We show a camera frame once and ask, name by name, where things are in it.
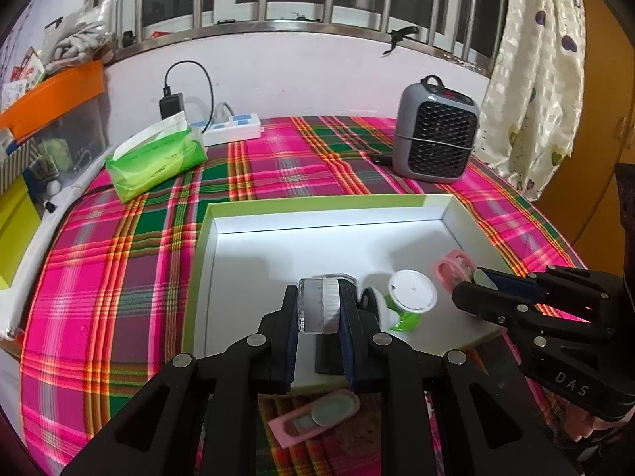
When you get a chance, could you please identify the yellow-green box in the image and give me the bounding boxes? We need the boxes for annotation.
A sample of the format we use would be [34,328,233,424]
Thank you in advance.
[0,178,43,288]

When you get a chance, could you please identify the black hook strap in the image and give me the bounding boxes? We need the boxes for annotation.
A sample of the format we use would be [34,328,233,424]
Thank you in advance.
[382,26,420,58]

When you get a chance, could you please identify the wooden wardrobe door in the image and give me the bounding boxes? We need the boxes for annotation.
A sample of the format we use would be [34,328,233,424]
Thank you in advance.
[538,0,635,278]

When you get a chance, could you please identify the white disc green base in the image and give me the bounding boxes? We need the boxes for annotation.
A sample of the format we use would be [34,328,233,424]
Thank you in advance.
[387,270,438,333]

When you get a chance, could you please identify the metal window grille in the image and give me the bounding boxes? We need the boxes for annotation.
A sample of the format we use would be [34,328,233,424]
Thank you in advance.
[87,0,507,77]

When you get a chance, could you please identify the grey small heater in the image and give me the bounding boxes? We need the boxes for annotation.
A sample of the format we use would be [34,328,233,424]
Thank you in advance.
[392,75,481,183]

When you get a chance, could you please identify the green tissue pack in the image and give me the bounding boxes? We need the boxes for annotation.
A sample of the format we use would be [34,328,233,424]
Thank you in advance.
[105,113,208,204]

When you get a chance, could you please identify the pink device with grey cap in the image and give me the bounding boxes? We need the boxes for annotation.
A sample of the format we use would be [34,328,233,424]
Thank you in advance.
[268,389,360,449]

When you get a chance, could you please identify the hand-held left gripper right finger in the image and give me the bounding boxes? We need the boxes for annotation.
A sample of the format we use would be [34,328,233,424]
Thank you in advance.
[337,280,579,476]

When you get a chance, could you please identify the brown walnut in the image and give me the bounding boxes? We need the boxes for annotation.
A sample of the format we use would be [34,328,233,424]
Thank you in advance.
[335,397,384,457]

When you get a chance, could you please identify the person's right hand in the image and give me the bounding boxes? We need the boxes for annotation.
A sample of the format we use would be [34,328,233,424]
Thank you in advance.
[560,397,631,462]

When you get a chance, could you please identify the thin black cable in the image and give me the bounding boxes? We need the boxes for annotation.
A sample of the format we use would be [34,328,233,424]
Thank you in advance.
[44,178,115,211]

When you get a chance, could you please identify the pink clip green pad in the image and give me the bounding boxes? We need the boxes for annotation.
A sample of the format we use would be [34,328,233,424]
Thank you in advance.
[434,249,492,293]

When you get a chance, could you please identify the green and white cardboard box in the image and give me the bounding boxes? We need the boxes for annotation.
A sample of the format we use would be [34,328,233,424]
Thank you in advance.
[181,193,512,397]

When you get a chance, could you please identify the plaid tablecloth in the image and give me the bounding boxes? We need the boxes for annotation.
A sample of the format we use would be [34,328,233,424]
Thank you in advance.
[15,115,591,476]

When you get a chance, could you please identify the black charger with cable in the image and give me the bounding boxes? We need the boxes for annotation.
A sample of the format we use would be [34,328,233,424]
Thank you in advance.
[159,61,215,125]

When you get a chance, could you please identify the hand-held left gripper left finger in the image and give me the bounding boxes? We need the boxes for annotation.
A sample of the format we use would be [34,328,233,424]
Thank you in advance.
[60,285,298,476]

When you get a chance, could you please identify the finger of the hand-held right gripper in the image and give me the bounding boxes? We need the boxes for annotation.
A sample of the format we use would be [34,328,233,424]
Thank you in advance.
[476,268,591,303]
[452,282,611,353]

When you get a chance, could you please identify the colourful paper packets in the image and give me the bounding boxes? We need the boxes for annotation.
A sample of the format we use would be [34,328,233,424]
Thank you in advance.
[0,47,45,110]

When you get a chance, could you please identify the cream patterned curtain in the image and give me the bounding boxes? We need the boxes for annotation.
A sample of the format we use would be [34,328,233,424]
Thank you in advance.
[479,0,589,202]

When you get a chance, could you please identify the grey white cloth bundle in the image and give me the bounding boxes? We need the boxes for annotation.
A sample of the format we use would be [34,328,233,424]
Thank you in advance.
[44,0,115,67]

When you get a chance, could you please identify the striped box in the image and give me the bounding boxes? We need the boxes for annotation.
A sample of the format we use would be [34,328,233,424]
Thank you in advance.
[0,139,38,194]

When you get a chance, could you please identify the white power strip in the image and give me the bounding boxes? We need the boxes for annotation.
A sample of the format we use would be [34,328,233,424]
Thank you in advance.
[189,102,263,147]

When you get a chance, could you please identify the clear storage bin orange lid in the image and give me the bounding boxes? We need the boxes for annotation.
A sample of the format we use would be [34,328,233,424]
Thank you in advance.
[0,62,111,194]

